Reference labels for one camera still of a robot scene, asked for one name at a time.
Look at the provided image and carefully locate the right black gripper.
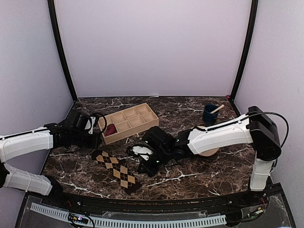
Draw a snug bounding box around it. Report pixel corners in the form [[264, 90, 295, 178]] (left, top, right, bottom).
[[137, 147, 171, 178]]

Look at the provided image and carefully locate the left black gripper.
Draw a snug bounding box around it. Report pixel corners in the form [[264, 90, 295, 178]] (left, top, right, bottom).
[[71, 130, 101, 149]]

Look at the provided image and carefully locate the maroon striped sock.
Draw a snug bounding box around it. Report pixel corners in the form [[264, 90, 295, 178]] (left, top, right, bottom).
[[104, 123, 117, 137]]

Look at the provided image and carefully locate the brown argyle sock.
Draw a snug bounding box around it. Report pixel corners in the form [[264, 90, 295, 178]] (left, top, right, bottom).
[[91, 150, 142, 195]]

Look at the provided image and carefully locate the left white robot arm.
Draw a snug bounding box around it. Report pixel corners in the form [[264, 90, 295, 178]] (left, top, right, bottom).
[[0, 110, 102, 207]]

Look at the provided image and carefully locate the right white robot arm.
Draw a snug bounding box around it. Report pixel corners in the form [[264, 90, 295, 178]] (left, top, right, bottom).
[[130, 106, 283, 206]]

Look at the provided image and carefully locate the round painted wooden plate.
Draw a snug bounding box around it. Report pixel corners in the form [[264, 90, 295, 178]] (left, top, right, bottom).
[[193, 126, 219, 157]]

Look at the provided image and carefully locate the wooden compartment tray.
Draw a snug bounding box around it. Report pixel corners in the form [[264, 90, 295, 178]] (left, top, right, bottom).
[[98, 103, 159, 145]]

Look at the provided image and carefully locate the dark blue mug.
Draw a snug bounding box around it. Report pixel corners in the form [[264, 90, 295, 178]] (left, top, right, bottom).
[[203, 104, 219, 124]]

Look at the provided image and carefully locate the wooden stick in mug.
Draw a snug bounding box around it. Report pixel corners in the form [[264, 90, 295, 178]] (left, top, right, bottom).
[[210, 104, 224, 114]]

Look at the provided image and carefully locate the small circuit board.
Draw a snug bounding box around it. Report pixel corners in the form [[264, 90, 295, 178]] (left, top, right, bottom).
[[68, 213, 89, 224]]

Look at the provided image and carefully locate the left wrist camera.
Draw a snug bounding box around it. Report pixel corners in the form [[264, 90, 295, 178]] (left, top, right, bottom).
[[85, 116, 96, 134]]

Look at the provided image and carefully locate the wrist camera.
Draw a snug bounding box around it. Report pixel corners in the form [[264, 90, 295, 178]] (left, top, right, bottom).
[[85, 116, 96, 134], [127, 145, 153, 161]]

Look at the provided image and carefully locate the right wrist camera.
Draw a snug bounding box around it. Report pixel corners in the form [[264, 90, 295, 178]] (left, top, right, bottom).
[[127, 145, 153, 161]]

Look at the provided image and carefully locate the left camera black cable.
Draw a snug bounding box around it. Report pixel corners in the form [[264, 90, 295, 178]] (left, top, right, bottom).
[[91, 113, 108, 133]]

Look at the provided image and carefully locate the white slotted cable duct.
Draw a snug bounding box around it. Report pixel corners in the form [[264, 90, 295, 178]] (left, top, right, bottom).
[[30, 203, 227, 228]]

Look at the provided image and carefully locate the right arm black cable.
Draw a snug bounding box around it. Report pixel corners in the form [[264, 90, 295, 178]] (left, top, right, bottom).
[[192, 112, 290, 167]]

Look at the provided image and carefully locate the black front rail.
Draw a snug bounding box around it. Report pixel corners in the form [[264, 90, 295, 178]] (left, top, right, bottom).
[[28, 191, 262, 214]]

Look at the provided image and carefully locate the left black frame post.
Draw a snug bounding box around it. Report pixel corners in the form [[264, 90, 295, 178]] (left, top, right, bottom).
[[47, 0, 78, 102]]

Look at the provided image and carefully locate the black frame post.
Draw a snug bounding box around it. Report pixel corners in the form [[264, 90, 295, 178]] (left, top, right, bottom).
[[229, 0, 259, 103], [47, 0, 78, 102]]

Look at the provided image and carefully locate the right black frame post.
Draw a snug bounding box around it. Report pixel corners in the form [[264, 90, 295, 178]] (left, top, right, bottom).
[[229, 0, 259, 103]]

